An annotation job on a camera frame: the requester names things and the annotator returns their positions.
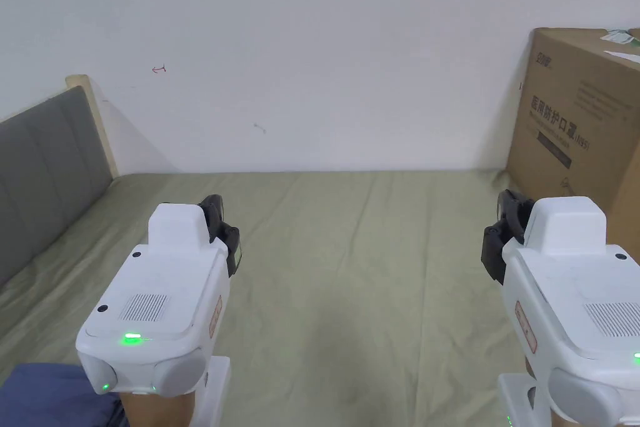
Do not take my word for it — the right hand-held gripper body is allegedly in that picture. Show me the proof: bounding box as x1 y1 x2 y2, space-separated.
498 196 640 427

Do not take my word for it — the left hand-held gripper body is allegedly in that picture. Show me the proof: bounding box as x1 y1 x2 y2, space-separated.
76 203 233 427

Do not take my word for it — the bed with pale green sheet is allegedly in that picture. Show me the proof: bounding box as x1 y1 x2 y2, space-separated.
0 169 640 427

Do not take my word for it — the person's left hand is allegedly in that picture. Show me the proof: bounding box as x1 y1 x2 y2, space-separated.
119 381 198 427

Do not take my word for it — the brown cardboard carton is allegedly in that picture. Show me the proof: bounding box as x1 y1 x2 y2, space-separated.
504 26 640 268

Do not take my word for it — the dark blue garment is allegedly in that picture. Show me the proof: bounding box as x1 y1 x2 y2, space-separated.
0 363 127 427

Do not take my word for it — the grey padded headboard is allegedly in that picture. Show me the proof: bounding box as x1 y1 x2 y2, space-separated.
0 74 121 288

